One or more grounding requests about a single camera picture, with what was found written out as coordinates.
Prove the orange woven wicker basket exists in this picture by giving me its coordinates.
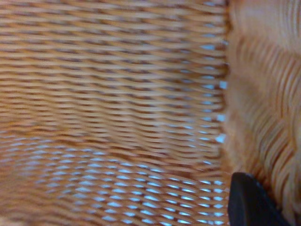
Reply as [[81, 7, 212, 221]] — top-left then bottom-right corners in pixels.
[[0, 0, 301, 226]]

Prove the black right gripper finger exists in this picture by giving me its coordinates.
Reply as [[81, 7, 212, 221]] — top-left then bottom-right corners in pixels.
[[227, 172, 292, 226]]

